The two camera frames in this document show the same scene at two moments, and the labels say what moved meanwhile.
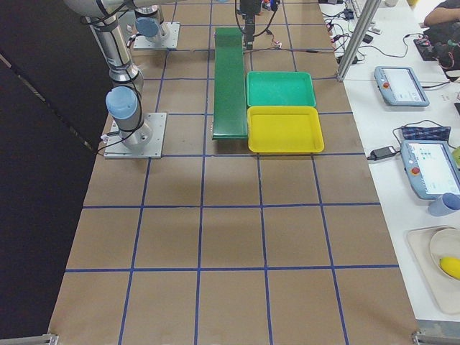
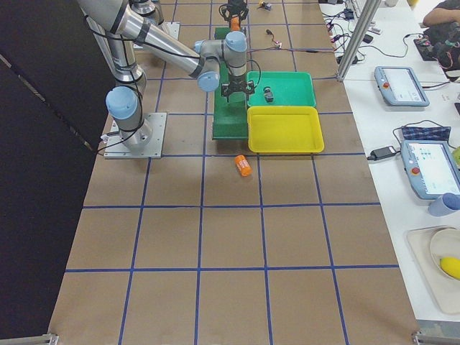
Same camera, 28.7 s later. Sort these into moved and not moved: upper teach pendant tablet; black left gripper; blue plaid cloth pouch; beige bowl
Moved: black left gripper
Not moved: upper teach pendant tablet; blue plaid cloth pouch; beige bowl
